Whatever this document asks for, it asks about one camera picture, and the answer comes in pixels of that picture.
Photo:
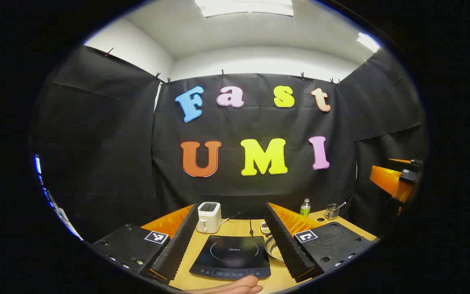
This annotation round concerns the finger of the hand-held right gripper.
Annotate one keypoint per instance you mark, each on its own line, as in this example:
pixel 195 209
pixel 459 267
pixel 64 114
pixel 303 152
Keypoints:
pixel 388 181
pixel 406 162

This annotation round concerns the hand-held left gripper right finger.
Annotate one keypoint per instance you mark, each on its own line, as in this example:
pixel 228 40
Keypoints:
pixel 288 249

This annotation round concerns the metal spoon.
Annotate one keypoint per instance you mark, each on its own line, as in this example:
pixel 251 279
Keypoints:
pixel 341 205

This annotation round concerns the green label drink bottle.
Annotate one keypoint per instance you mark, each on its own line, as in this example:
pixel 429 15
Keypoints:
pixel 305 210

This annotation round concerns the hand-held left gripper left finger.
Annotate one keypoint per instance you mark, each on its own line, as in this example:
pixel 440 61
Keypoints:
pixel 177 249

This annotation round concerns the black backdrop cloth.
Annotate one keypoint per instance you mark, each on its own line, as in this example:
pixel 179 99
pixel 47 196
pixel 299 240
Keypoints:
pixel 259 188

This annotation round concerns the stainless steel pot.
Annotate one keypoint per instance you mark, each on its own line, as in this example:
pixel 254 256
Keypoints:
pixel 274 251

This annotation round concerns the white divided bean dish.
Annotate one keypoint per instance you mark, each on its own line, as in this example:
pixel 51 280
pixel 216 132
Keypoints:
pixel 265 227

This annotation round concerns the white toaster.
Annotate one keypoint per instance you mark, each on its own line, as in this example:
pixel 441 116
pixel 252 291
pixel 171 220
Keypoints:
pixel 208 218

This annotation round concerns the small ceiling light panel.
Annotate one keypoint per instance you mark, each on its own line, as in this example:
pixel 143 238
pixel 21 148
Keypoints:
pixel 368 41

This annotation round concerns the large ceiling light panel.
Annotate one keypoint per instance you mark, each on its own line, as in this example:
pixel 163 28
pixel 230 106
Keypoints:
pixel 245 7

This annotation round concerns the black induction cooktop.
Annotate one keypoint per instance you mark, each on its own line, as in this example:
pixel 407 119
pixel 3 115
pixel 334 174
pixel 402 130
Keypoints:
pixel 231 257

